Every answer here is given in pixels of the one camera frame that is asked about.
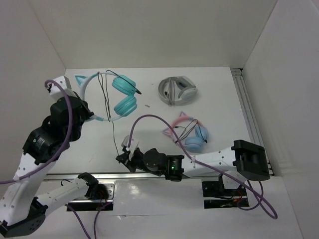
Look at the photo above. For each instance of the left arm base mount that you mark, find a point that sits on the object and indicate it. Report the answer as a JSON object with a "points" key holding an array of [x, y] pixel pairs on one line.
{"points": [[103, 197]]}

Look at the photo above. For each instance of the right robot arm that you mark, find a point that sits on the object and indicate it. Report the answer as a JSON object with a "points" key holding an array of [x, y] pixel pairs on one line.
{"points": [[178, 167]]}

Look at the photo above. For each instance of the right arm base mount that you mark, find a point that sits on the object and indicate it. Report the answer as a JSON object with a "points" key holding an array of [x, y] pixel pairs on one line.
{"points": [[216, 196]]}

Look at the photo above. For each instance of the grey white folded headphones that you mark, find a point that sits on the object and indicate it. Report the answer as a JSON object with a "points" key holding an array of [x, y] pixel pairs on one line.
{"points": [[177, 90]]}

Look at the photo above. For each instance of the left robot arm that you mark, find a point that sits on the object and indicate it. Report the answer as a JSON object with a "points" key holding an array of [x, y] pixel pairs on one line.
{"points": [[22, 212]]}

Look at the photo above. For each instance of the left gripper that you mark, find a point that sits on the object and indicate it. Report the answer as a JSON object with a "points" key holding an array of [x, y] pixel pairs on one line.
{"points": [[86, 112]]}

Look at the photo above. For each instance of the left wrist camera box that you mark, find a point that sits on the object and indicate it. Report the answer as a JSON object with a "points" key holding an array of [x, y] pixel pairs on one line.
{"points": [[54, 86]]}

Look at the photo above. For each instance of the aluminium rail front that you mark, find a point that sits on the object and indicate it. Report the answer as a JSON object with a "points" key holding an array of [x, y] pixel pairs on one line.
{"points": [[121, 176]]}

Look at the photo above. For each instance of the aluminium rail right side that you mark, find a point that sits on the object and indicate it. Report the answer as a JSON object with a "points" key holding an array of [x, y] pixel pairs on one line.
{"points": [[246, 117]]}

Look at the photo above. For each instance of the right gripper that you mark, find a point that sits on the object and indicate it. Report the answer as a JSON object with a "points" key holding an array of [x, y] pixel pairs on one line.
{"points": [[124, 159]]}

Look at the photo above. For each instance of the teal cat-ear headphones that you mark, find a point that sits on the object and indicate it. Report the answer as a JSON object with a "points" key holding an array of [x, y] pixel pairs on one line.
{"points": [[121, 83]]}

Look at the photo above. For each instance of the aluminium rail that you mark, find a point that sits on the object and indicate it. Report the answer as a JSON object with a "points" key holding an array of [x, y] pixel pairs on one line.
{"points": [[246, 117], [121, 176]]}

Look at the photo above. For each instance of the pink blue cat-ear headphones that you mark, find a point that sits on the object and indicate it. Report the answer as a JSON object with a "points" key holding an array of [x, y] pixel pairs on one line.
{"points": [[194, 134]]}

